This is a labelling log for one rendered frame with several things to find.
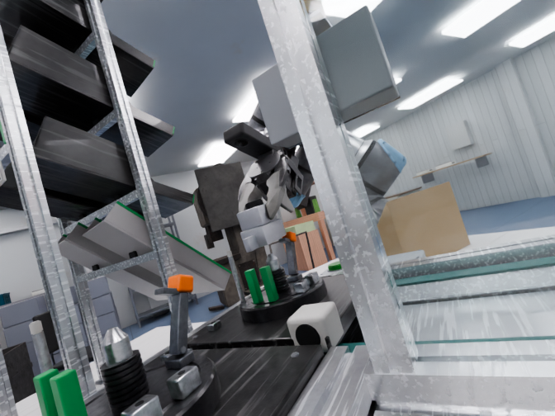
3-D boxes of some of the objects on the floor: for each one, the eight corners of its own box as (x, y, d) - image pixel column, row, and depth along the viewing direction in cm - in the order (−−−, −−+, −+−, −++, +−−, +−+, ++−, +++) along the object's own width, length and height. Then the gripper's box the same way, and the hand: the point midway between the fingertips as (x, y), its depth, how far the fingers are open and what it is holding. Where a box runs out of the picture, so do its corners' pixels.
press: (221, 318, 421) (176, 161, 434) (201, 310, 512) (163, 181, 524) (289, 286, 489) (248, 151, 501) (260, 285, 580) (226, 170, 592)
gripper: (315, 152, 60) (309, 235, 46) (269, 171, 66) (252, 250, 52) (294, 120, 55) (280, 204, 41) (246, 144, 61) (220, 224, 47)
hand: (255, 214), depth 46 cm, fingers closed on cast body, 4 cm apart
